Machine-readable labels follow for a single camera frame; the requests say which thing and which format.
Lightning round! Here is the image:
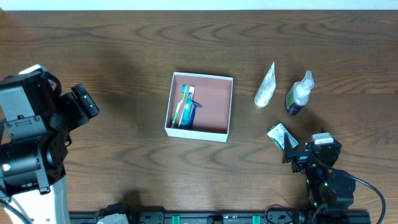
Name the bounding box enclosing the white box with pink interior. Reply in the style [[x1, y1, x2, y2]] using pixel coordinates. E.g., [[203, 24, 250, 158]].
[[164, 72, 233, 142]]

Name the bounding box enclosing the white bamboo print tube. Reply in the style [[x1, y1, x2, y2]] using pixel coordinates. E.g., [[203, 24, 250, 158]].
[[254, 62, 276, 108]]

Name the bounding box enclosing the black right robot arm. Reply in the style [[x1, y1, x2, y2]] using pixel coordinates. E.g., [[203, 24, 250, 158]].
[[282, 132, 356, 210]]

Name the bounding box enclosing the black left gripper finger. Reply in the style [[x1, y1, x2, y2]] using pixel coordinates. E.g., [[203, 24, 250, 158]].
[[72, 83, 100, 119], [63, 93, 89, 124]]

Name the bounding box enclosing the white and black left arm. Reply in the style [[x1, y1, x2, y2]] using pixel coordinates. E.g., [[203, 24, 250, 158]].
[[1, 64, 100, 223]]

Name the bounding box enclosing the clear pump bottle blue liquid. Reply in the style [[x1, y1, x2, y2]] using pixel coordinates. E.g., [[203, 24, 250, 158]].
[[285, 70, 315, 115]]

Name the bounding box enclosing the white and green soap packet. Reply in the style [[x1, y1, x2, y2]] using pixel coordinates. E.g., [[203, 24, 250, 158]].
[[267, 123, 299, 152]]

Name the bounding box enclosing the blue disposable razor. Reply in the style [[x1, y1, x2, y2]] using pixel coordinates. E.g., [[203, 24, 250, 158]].
[[188, 101, 203, 129]]

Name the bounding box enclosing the black rail with green clips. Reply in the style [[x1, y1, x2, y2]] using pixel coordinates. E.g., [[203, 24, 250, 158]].
[[70, 203, 371, 224]]

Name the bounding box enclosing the green and white toothbrush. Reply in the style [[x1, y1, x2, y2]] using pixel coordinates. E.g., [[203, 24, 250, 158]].
[[171, 85, 188, 128]]

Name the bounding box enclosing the small teal toothpaste tube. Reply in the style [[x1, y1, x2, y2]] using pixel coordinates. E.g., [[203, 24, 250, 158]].
[[178, 86, 195, 129]]

